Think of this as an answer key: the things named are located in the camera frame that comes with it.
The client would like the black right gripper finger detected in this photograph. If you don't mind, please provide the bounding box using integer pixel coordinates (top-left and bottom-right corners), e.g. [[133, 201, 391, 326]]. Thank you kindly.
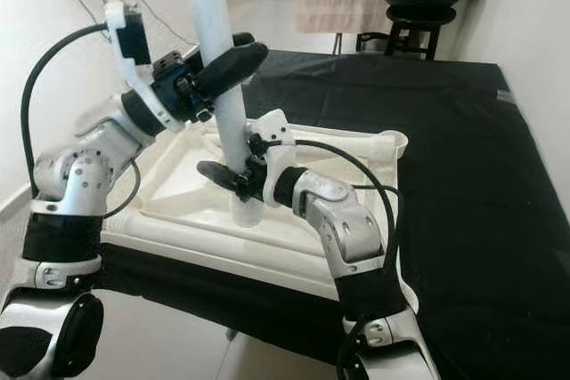
[[197, 160, 247, 195]]

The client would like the white plastic children table top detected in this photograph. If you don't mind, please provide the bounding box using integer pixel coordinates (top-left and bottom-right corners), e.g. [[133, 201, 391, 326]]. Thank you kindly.
[[100, 122, 419, 310]]

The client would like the beige cloth covered table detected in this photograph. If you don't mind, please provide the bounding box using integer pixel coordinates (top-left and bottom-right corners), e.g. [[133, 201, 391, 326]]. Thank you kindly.
[[292, 0, 393, 36]]

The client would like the black stool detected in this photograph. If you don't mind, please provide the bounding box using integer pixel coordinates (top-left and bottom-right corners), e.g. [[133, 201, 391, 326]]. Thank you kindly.
[[356, 6, 464, 61]]

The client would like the black table cloth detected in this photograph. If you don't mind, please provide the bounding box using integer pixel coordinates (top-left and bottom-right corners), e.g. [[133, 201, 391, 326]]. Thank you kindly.
[[98, 46, 570, 380]]

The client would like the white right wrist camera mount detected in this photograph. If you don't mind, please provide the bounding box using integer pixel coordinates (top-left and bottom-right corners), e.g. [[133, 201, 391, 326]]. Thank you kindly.
[[249, 109, 299, 205]]

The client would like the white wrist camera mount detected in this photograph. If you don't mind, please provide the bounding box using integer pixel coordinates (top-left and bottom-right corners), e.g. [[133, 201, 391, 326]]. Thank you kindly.
[[249, 109, 299, 205], [104, 0, 188, 132]]

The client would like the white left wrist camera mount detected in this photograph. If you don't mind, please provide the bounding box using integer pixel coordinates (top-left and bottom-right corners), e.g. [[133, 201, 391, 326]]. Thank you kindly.
[[104, 0, 188, 132]]

